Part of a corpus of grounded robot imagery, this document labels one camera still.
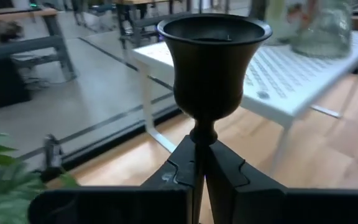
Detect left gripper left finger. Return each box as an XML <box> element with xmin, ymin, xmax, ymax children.
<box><xmin>141</xmin><ymin>135</ymin><xmax>204</xmax><ymax>224</ymax></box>

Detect medium black candlestick holder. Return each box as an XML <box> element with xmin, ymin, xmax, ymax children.
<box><xmin>156</xmin><ymin>12</ymin><xmax>273</xmax><ymax>224</ymax></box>

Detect black crate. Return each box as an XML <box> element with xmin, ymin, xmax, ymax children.
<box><xmin>0</xmin><ymin>57</ymin><xmax>32</xmax><ymax>113</ymax></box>

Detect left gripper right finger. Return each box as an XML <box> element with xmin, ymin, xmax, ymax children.
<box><xmin>206</xmin><ymin>139</ymin><xmax>287</xmax><ymax>224</ymax></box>

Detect white perforated metal shelf riser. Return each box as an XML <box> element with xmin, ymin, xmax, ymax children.
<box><xmin>129</xmin><ymin>29</ymin><xmax>358</xmax><ymax>178</ymax></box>

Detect black frame clamp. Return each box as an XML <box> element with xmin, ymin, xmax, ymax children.
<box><xmin>39</xmin><ymin>133</ymin><xmax>67</xmax><ymax>184</ymax></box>

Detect green artificial plant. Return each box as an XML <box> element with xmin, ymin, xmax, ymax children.
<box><xmin>0</xmin><ymin>132</ymin><xmax>80</xmax><ymax>224</ymax></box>

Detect green ribbed glass candle holder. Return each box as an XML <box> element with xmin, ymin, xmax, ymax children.
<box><xmin>290</xmin><ymin>0</ymin><xmax>353</xmax><ymax>59</ymax></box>

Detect black aluminium table frame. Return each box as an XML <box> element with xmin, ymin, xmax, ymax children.
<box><xmin>59</xmin><ymin>104</ymin><xmax>185</xmax><ymax>171</ymax></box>

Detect wooden table grey legs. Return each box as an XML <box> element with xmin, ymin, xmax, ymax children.
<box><xmin>0</xmin><ymin>6</ymin><xmax>78</xmax><ymax>82</ymax></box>

